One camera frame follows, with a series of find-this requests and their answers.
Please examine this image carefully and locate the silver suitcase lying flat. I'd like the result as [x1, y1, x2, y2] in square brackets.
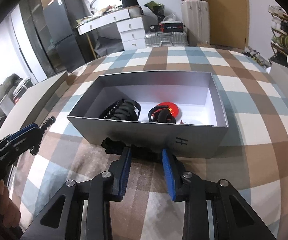
[145, 32, 188, 48]

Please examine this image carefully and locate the black box on suitcase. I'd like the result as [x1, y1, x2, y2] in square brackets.
[149, 21, 184, 33]

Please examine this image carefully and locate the wooden door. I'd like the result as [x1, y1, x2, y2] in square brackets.
[207, 0, 249, 49]

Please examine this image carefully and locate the grey box lid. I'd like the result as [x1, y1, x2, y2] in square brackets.
[0, 72, 69, 140]

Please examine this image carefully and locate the white upright suitcase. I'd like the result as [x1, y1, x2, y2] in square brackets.
[181, 0, 210, 47]

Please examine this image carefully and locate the black scrunchie in box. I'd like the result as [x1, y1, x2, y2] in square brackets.
[98, 99, 141, 121]

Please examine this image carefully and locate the green plant bouquet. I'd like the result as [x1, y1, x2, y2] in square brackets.
[144, 1, 165, 17]

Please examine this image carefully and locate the plaid bed sheet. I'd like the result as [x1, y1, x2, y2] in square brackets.
[11, 47, 288, 239]

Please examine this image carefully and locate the dark grey refrigerator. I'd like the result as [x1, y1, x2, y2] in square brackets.
[43, 0, 94, 72]

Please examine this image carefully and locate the red round badge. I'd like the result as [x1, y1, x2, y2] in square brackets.
[158, 102, 180, 118]

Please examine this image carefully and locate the white desk with drawers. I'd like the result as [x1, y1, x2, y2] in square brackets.
[76, 5, 148, 50]

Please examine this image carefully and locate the grey open cardboard box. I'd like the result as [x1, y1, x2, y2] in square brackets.
[68, 70, 229, 158]

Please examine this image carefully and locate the black long hair clip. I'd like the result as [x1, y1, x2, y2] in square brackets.
[101, 138, 169, 164]

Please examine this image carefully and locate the large black hair claw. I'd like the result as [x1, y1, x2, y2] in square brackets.
[148, 106, 176, 124]

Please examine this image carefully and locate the wooden shoe rack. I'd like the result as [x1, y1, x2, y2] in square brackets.
[268, 5, 288, 67]

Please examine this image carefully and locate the left hand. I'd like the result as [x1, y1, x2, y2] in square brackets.
[0, 180, 22, 239]

